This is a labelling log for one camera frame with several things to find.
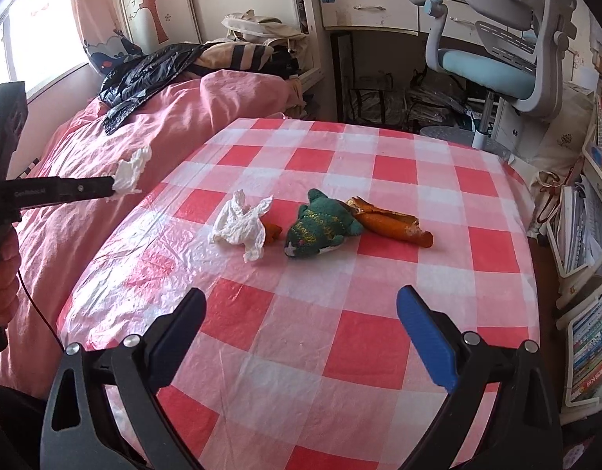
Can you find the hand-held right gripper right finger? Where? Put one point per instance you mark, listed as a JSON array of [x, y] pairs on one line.
[[430, 347]]

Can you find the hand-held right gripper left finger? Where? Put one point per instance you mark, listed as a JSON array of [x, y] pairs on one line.
[[176, 333]]

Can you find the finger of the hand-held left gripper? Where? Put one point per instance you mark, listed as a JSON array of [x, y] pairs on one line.
[[85, 188]]

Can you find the white tissue sheet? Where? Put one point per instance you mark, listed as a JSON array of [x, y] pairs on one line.
[[130, 174]]

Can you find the orange foil wrapper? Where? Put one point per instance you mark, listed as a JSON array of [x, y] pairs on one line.
[[394, 225]]

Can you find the small orange scrap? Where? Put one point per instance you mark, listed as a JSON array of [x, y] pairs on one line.
[[272, 232]]

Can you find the green plush toy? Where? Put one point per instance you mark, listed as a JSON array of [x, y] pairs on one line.
[[320, 227]]

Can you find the person's left hand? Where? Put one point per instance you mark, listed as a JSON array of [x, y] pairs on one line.
[[2, 284]]

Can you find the pink bed blanket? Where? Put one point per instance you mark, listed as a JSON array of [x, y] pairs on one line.
[[76, 245]]

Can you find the window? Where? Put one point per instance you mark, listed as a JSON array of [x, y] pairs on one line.
[[41, 44]]

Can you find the red white checkered tablecloth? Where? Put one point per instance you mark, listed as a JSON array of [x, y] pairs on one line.
[[330, 303]]

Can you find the black puffer jacket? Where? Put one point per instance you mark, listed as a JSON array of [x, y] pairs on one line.
[[144, 73]]

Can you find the white book rack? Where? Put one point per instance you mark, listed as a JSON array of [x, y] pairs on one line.
[[570, 352], [592, 171]]

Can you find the pink curtain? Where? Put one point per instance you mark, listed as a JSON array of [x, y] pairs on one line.
[[93, 14]]

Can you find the row of paperback books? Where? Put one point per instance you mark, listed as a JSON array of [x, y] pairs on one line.
[[597, 352]]

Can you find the person's dark pants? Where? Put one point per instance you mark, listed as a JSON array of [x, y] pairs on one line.
[[12, 426]]

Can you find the stack of white papers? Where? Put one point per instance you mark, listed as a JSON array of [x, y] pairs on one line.
[[585, 230]]

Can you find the beige dark striped pillow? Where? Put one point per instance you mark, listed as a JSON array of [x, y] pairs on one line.
[[242, 56]]

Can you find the beige tote bag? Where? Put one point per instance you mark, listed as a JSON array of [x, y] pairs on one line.
[[262, 29]]

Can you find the clear storage bag with papers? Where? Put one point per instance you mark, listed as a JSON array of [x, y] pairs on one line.
[[433, 103]]

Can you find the pale canvas bag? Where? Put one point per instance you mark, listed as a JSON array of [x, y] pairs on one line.
[[565, 137]]

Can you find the grey blue desk chair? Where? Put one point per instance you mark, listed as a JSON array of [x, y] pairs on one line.
[[506, 78]]

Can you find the white desk with shelves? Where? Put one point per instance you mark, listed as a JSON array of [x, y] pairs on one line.
[[369, 7]]

